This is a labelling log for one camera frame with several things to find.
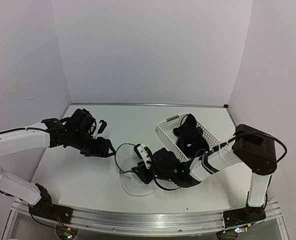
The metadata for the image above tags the black padded bra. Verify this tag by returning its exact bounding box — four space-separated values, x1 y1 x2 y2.
172 113 210 159

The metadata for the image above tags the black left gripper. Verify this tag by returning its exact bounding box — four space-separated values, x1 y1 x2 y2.
69 130 116 158

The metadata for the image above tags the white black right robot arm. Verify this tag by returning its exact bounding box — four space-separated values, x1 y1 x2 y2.
131 124 288 222

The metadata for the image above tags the aluminium table edge rail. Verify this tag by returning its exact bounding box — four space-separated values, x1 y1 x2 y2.
71 102 229 109

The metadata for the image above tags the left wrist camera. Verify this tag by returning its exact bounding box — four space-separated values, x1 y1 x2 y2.
92 119 108 139

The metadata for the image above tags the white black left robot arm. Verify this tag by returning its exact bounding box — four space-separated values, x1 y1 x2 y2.
0 108 116 219

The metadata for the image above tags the white perforated plastic basket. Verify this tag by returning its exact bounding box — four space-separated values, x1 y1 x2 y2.
156 113 220 162

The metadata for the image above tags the aluminium front base frame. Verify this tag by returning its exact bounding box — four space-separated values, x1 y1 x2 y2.
1 188 289 240

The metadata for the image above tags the white mesh laundry bag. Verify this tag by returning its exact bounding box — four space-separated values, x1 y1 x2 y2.
114 143 157 197

